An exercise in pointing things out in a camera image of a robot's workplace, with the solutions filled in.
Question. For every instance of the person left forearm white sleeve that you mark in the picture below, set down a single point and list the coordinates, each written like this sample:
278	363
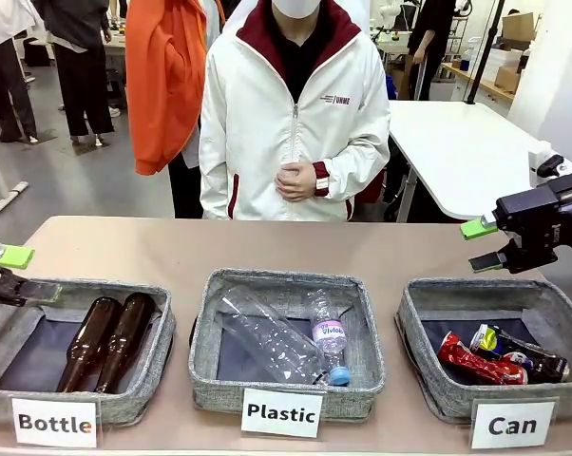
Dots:
348	166

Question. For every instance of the person right hand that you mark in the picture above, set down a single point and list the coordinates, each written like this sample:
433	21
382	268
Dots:
282	179

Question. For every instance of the brown cardboard box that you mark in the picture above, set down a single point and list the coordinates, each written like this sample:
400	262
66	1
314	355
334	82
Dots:
518	26

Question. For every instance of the crushed yellow blue drink can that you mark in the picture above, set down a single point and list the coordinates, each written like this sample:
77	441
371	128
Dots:
488	338

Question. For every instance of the person right forearm white sleeve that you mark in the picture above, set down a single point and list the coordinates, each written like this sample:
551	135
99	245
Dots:
219	176

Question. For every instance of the black drink can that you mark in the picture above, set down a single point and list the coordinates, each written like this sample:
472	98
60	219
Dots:
547	363

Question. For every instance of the person in orange jacket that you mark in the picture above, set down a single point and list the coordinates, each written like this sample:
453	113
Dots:
158	95

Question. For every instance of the small purple-label plastic bottle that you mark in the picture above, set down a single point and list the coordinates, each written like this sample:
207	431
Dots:
329	332

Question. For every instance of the green-tipped left gripper finger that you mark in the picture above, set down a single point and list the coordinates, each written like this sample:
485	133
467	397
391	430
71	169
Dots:
10	256
34	292

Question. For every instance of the person in white jacket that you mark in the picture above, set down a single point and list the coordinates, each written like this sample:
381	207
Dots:
248	119

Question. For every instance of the grey fabric basket Plastic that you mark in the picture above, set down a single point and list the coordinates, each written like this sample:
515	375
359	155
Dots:
267	278

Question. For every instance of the white Can label sign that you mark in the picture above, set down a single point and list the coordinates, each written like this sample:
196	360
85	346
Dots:
511	425

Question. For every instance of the grey fabric basket Bottle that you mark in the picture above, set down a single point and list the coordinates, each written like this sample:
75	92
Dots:
124	404

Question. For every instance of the person in black clothes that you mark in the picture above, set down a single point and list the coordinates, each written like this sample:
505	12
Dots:
428	43

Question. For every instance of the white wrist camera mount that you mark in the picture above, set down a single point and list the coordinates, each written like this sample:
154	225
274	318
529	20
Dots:
549	166

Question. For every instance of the person left hand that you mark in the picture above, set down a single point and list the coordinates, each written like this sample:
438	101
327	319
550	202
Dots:
302	183

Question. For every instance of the white Plastic label sign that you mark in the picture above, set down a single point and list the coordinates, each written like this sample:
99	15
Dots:
281	413

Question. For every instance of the white table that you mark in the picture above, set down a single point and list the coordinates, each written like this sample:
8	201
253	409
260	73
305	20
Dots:
457	157

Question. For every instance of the black stand pole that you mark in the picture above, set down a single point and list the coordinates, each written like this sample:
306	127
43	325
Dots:
485	52

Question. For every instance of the crushed red drink can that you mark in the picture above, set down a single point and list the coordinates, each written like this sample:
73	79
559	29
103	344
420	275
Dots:
471	363

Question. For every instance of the brown glass bottle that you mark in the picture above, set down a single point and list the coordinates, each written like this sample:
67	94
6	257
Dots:
127	337
89	342

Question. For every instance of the large clear plastic bottle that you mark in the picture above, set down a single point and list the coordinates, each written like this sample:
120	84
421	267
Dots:
267	342

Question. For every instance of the white Bottle label sign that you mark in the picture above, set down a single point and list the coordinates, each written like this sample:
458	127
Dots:
53	423

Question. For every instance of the grey fabric basket Can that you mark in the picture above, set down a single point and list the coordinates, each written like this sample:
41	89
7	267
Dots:
457	287

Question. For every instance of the person in dark top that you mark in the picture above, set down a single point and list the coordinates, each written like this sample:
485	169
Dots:
81	71

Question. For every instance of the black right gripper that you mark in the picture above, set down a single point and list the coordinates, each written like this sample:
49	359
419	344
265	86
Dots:
547	218

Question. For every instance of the person in white shirt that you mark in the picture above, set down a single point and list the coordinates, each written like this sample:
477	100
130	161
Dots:
5	47

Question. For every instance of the white face mask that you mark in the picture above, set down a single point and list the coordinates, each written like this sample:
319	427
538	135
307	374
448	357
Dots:
298	7

